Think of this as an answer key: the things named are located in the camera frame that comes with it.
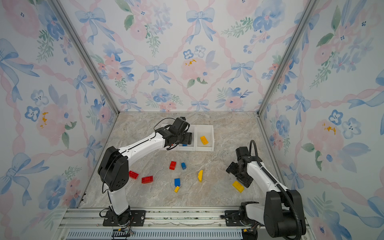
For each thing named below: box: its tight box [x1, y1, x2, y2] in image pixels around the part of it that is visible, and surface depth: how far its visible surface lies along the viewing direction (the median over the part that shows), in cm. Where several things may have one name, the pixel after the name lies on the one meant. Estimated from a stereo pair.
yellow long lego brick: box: [232, 181, 245, 193], surface depth 85 cm
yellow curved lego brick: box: [197, 170, 204, 183], surface depth 87 cm
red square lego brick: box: [169, 161, 177, 171], surface depth 93 cm
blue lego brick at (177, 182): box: [174, 178, 181, 187], surface depth 87 cm
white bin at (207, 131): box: [195, 124, 215, 152], surface depth 103 cm
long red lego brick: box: [141, 175, 154, 184], surface depth 87 cm
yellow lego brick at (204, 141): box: [200, 136, 209, 145], surface depth 104 cm
